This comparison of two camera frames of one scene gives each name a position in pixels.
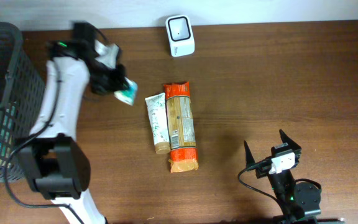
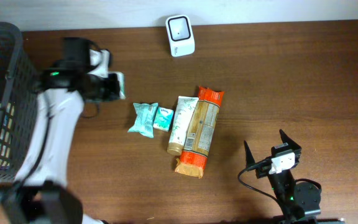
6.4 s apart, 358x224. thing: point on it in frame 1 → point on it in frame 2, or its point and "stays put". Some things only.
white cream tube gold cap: x=157 y=109 → x=183 y=114
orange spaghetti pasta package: x=181 y=129 → x=193 y=159
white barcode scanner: x=181 y=35 stays put
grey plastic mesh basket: x=12 y=93 stays put
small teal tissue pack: x=128 y=96 → x=163 y=119
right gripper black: x=296 y=149 stays put
